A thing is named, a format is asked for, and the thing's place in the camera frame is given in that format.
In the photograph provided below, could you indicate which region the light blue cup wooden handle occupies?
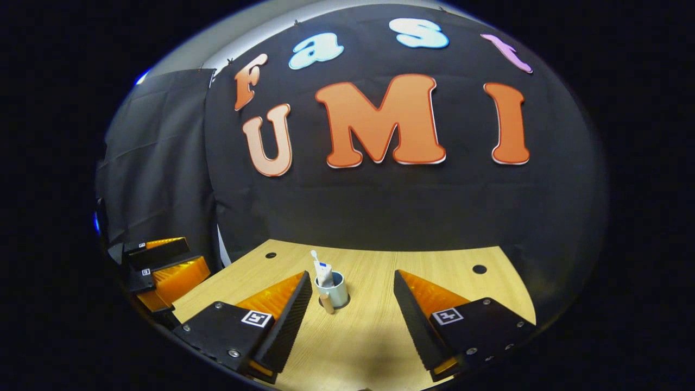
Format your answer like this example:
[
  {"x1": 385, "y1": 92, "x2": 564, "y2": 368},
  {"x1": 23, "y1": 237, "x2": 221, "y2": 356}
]
[{"x1": 315, "y1": 271, "x2": 350, "y2": 314}]

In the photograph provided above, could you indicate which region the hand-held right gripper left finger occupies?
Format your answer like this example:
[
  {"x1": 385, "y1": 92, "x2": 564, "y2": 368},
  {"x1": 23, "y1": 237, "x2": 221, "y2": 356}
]
[{"x1": 173, "y1": 270, "x2": 314, "y2": 384}]

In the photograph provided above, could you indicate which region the wooden desktop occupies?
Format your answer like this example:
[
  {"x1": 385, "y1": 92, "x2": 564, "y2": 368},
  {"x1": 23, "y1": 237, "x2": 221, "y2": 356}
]
[{"x1": 173, "y1": 239, "x2": 537, "y2": 391}]

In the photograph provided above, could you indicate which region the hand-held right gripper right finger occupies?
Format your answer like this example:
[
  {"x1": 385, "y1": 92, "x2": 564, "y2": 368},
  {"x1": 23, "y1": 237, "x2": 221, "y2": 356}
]
[{"x1": 393, "y1": 269, "x2": 538, "y2": 382}]

